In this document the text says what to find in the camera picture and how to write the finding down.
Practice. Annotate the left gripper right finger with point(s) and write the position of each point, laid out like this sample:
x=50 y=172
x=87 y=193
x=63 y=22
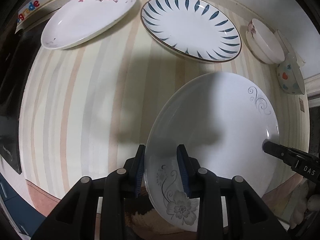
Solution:
x=188 y=166

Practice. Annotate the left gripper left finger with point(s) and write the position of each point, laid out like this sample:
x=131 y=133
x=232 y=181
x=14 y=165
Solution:
x=134 y=173

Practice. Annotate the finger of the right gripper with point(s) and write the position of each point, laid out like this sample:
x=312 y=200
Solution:
x=279 y=151

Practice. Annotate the white plate grey flower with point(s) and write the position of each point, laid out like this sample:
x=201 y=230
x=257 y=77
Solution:
x=222 y=119

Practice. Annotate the bowl with coloured hearts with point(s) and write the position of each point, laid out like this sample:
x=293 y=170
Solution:
x=290 y=76

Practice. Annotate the white plate blue leaves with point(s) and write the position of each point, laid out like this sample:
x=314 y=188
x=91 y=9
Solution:
x=192 y=28

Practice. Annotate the oval plate pink flowers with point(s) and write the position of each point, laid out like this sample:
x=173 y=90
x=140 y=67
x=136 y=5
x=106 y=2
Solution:
x=81 y=20

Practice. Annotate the brown label patch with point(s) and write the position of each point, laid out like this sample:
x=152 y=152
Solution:
x=301 y=103

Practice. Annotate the striped table mat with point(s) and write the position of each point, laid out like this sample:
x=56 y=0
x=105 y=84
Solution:
x=85 y=110

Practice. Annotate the small white bowl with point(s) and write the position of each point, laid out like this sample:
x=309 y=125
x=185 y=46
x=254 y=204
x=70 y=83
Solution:
x=287 y=48

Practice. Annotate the blue cabinet door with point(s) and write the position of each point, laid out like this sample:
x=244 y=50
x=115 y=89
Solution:
x=26 y=217

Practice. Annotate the black stove top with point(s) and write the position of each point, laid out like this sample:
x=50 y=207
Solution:
x=17 y=56

